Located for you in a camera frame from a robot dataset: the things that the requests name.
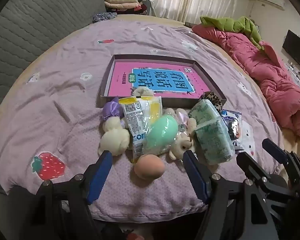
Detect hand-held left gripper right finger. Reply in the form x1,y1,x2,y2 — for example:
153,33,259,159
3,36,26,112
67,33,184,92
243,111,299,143
183,151,278,240

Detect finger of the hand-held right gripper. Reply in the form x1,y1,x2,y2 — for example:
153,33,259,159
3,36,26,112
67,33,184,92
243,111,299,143
236,152,288,195
262,138,300,180

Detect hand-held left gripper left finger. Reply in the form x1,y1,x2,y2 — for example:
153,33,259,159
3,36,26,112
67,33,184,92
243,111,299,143
22,151,113,240

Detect small plush bear with chain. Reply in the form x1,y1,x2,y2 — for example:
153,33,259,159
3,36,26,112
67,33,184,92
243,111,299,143
166,130,198,161

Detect white tissue packet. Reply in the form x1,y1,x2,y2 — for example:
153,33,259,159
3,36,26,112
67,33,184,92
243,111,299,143
194,119,236,166

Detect cream plush toy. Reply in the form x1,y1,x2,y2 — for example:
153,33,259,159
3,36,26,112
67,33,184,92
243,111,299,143
98,117,131,156

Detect cartoon printed tissue packet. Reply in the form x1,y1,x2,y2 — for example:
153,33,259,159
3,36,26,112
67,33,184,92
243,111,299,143
221,109,244,154

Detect peach makeup sponge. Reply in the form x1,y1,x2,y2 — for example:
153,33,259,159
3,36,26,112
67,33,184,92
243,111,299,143
134,154,165,181

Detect green egg-shaped sponge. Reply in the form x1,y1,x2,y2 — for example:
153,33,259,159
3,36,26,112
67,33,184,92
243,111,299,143
142,114,179,155

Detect plush toy with lavender bow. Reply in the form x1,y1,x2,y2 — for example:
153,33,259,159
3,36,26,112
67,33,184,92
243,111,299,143
164,107,198,133

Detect green tissue pack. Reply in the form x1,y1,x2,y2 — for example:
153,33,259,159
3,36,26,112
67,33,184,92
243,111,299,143
189,99,224,127

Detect yellow and white snack packet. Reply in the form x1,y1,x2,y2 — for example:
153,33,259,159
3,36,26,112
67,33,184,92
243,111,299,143
119,96,163,164

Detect purple satin scrunchie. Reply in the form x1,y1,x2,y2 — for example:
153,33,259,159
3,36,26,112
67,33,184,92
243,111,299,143
102,97,125,123

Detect leopard print scrunchie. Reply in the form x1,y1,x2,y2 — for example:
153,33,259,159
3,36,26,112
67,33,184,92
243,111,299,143
199,92,223,113

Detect dark cardboard box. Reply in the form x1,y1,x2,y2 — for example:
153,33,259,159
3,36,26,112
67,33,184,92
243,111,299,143
96,54,227,109

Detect pink quilt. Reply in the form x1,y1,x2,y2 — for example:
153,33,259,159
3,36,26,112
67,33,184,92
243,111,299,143
192,25,300,139

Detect white cabinet with bottles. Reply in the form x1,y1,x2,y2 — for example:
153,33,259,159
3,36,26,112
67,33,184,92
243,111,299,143
285,62,300,85

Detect black television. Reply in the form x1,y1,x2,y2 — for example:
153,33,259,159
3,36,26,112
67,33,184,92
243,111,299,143
282,29,300,73

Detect pink and blue book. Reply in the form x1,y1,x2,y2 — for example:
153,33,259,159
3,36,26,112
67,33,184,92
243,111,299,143
107,60,210,99

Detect lavender printed blanket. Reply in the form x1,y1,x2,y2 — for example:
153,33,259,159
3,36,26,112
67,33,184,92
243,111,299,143
0,14,283,223

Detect green blanket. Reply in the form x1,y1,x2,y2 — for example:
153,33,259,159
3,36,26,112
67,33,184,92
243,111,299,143
200,16,263,52

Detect blue patterned cloth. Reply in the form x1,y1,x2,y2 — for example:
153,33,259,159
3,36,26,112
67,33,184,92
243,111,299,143
93,12,118,23

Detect grey quilted headboard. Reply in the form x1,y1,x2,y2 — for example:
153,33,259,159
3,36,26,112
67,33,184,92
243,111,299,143
0,0,108,125

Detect white curtain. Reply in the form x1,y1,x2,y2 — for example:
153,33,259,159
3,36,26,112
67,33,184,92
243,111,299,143
140,0,243,24

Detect pink folded blanket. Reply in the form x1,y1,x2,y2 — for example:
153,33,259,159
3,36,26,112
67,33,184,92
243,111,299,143
106,1,141,11

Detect dark clothes pile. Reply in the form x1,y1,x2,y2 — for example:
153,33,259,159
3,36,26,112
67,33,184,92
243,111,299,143
126,0,151,16

